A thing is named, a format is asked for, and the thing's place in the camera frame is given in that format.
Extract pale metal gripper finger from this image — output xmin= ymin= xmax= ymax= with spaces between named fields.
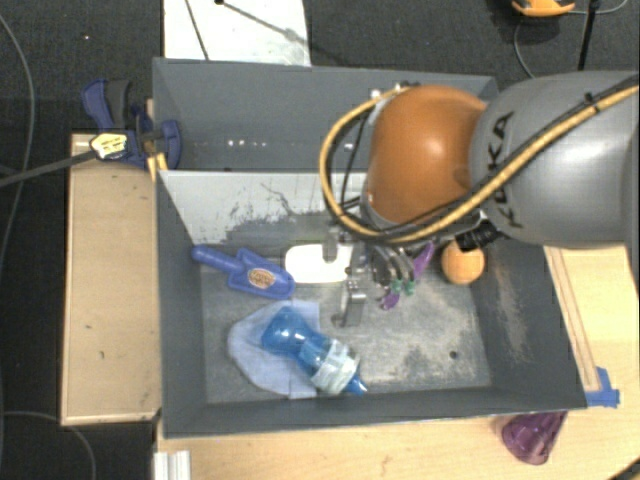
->
xmin=330 ymin=287 xmax=351 ymax=327
xmin=346 ymin=291 xmax=369 ymax=329

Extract purple plastic toy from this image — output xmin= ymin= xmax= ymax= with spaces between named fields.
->
xmin=379 ymin=240 xmax=437 ymax=312

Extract white rounded block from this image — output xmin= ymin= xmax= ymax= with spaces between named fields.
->
xmin=284 ymin=243 xmax=354 ymax=286

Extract blue spray bottle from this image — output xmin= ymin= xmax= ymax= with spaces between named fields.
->
xmin=260 ymin=306 xmax=369 ymax=397

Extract orange ball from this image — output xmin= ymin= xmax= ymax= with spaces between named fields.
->
xmin=440 ymin=240 xmax=487 ymax=286

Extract grey metal bin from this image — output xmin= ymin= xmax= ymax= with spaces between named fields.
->
xmin=151 ymin=56 xmax=589 ymax=440

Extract blue toy trowel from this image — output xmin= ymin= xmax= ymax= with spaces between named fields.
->
xmin=190 ymin=244 xmax=297 ymax=301

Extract pale blue cloth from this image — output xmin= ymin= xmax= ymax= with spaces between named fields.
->
xmin=227 ymin=298 xmax=322 ymax=401

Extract purple plastic cup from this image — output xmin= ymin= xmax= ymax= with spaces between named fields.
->
xmin=501 ymin=410 xmax=569 ymax=466

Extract pale wood flat board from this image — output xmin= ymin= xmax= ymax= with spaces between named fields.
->
xmin=59 ymin=132 xmax=164 ymax=427

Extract black cylinder on white bracket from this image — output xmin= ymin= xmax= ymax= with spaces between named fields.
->
xmin=453 ymin=221 xmax=500 ymax=253

